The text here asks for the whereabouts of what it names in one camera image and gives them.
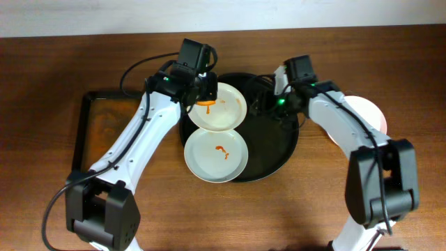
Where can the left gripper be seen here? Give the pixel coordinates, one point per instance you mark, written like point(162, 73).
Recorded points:
point(209, 88)

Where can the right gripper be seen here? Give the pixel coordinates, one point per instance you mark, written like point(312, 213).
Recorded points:
point(264, 103)

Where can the green orange sponge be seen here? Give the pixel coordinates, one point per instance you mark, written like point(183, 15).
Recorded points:
point(206, 103)

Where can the cream plate with sauce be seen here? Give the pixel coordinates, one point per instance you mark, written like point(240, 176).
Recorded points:
point(228, 112)

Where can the grey plate with sauce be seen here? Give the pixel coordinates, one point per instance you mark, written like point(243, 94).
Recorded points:
point(216, 157)

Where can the pink plate with sauce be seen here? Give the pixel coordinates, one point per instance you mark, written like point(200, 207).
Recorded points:
point(362, 107)

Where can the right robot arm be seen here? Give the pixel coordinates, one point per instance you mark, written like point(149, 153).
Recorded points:
point(381, 185)

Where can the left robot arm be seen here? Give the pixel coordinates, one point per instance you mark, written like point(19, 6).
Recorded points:
point(100, 204)

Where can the round black tray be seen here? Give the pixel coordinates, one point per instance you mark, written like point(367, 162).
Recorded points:
point(270, 142)

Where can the rectangular black tray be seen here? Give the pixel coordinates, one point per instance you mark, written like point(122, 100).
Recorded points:
point(103, 117)

